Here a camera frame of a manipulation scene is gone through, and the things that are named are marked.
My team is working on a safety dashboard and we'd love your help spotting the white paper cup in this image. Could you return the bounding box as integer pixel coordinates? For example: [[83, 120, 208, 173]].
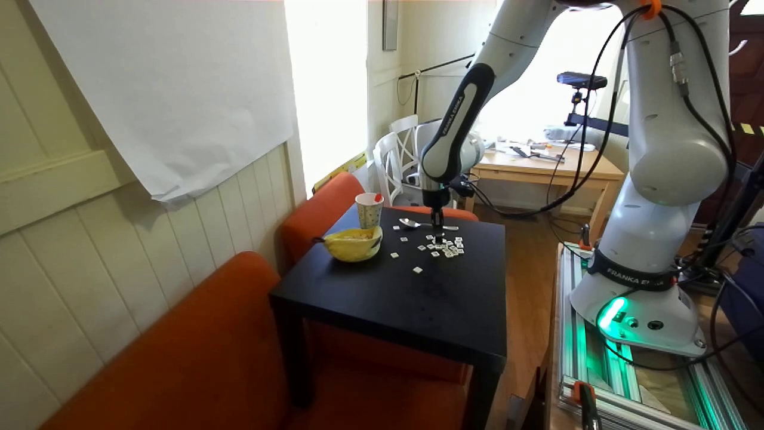
[[355, 192, 383, 229]]

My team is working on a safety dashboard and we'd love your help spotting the silver metal spoon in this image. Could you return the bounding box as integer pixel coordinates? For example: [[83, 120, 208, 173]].
[[398, 218, 458, 231]]

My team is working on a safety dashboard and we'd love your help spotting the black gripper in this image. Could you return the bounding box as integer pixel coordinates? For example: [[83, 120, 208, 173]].
[[422, 183, 463, 231]]

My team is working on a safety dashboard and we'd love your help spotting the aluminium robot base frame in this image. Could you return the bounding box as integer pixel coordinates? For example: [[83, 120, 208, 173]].
[[549, 241, 744, 430]]

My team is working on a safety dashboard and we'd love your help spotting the yellow bowl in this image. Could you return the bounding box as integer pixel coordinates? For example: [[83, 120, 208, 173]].
[[322, 227, 383, 263]]

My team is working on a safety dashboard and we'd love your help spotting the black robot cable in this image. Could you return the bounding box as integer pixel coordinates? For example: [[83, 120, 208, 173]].
[[451, 0, 737, 220]]

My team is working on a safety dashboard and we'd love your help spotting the large white paper sheet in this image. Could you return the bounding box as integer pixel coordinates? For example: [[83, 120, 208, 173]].
[[30, 0, 297, 202]]

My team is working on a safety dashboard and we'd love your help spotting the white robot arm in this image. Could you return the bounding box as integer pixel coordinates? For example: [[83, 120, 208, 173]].
[[420, 0, 732, 359]]

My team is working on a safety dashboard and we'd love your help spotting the orange sofa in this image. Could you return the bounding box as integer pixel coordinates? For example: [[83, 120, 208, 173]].
[[41, 169, 483, 430]]

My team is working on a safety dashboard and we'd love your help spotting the wooden desk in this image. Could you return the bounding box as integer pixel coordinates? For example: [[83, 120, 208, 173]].
[[471, 145, 623, 236]]

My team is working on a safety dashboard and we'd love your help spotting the black square side table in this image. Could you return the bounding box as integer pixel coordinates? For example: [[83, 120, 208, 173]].
[[270, 211, 507, 430]]

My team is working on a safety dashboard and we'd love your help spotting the pile of white letter tiles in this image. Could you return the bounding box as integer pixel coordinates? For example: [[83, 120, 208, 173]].
[[420, 235, 466, 259]]

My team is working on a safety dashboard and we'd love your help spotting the white chair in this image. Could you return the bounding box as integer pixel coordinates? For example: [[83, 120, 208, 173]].
[[370, 114, 420, 206]]

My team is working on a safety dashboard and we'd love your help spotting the blue black camera on stand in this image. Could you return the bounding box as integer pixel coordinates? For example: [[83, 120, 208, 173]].
[[557, 72, 629, 137]]

